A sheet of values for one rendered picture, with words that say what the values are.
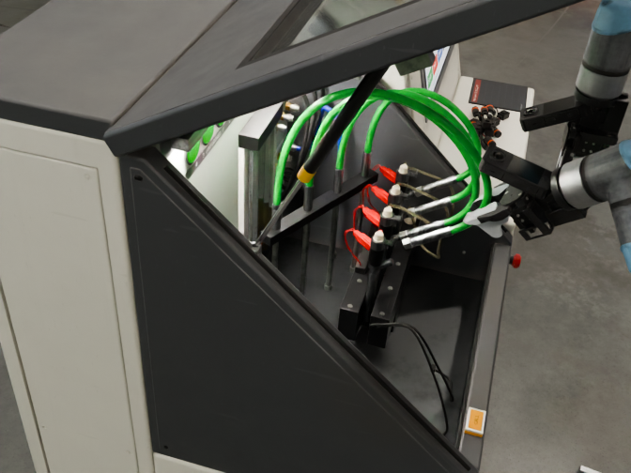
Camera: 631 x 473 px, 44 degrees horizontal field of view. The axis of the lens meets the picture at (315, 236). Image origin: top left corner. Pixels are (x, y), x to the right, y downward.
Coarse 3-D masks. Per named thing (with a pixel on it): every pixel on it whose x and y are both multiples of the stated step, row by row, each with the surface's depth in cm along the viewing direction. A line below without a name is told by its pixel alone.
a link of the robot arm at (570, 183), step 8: (576, 160) 118; (568, 168) 118; (576, 168) 116; (560, 176) 118; (568, 176) 117; (576, 176) 116; (560, 184) 118; (568, 184) 117; (576, 184) 116; (568, 192) 117; (576, 192) 117; (584, 192) 116; (568, 200) 118; (576, 200) 117; (584, 200) 117; (592, 200) 116
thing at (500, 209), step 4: (512, 204) 126; (496, 208) 128; (500, 208) 127; (504, 208) 126; (508, 208) 125; (512, 208) 126; (488, 212) 129; (492, 212) 128; (496, 212) 127; (500, 212) 126; (504, 212) 126; (508, 212) 125; (480, 216) 130; (484, 216) 129; (488, 216) 128; (492, 216) 127; (496, 216) 127; (500, 216) 127; (504, 216) 127; (480, 220) 131; (484, 220) 130; (488, 220) 129; (492, 220) 128; (496, 220) 128; (500, 220) 127
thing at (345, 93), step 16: (336, 96) 129; (384, 96) 127; (400, 96) 126; (304, 112) 133; (432, 112) 126; (448, 128) 127; (288, 144) 137; (464, 144) 127; (480, 160) 129; (464, 224) 137
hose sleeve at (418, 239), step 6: (444, 228) 139; (426, 234) 141; (432, 234) 140; (438, 234) 140; (444, 234) 139; (450, 234) 139; (414, 240) 142; (420, 240) 141; (426, 240) 141; (432, 240) 141; (414, 246) 143
